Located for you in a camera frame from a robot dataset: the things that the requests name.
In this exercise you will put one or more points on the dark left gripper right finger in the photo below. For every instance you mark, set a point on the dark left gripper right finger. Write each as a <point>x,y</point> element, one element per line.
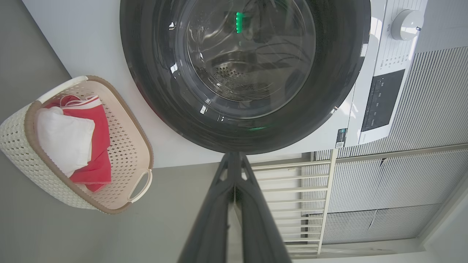
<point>259,226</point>

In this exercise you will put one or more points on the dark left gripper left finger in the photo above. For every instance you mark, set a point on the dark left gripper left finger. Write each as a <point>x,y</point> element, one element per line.
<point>215,219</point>

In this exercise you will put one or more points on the black round washer door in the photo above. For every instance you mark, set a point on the black round washer door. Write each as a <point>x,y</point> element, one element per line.
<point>329,91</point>

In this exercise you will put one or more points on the red garment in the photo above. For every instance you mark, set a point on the red garment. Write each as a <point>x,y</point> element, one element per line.
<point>98,120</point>

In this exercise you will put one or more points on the white cloth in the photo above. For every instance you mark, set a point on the white cloth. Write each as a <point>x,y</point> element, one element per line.
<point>65,138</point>

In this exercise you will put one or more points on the cream perforated laundry basket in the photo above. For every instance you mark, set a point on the cream perforated laundry basket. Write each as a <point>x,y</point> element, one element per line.
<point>124,146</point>

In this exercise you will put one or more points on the white front-load washing machine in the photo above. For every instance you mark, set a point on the white front-load washing machine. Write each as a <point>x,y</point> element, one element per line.
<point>91,44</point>

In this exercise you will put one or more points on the small code sticker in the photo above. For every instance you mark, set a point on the small code sticker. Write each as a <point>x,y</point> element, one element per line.
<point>341,138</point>

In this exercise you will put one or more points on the steel washer drum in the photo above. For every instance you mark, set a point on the steel washer drum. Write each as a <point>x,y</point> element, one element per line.
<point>234,76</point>

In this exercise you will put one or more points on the black washer display panel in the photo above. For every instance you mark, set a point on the black washer display panel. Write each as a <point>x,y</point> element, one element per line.
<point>382,100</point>

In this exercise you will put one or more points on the white washer control knob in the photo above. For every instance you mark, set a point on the white washer control knob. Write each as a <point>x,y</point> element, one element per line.
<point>406,25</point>

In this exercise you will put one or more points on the white slatted rail rack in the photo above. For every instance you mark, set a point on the white slatted rail rack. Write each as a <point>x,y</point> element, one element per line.
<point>331,182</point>

